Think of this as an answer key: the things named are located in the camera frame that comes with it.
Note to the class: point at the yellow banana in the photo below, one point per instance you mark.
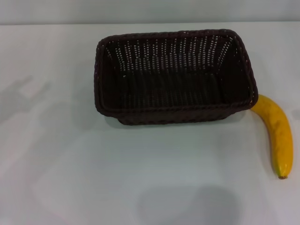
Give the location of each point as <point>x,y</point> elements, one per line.
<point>280,126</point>

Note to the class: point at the dark brown woven basket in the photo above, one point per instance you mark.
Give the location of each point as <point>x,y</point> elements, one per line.
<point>175,93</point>

